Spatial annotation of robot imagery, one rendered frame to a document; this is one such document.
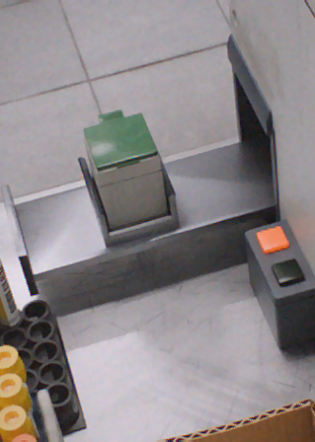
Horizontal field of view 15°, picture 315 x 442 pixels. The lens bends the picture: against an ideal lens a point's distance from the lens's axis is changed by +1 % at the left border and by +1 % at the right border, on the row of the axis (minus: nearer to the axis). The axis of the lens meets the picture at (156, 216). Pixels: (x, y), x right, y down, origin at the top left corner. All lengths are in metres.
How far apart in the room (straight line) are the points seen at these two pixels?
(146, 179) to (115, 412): 0.14
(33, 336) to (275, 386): 0.15
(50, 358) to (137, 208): 0.11
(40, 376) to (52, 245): 0.09
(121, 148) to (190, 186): 0.08
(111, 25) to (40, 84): 0.21
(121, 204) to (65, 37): 1.70
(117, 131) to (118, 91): 1.55
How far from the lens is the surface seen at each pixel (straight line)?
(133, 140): 0.74
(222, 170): 0.81
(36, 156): 2.20
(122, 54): 2.37
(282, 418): 0.56
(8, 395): 0.62
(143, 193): 0.75
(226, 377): 0.75
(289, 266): 0.73
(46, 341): 0.75
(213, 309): 0.78
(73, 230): 0.79
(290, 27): 0.62
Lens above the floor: 1.48
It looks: 47 degrees down
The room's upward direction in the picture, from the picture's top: 10 degrees counter-clockwise
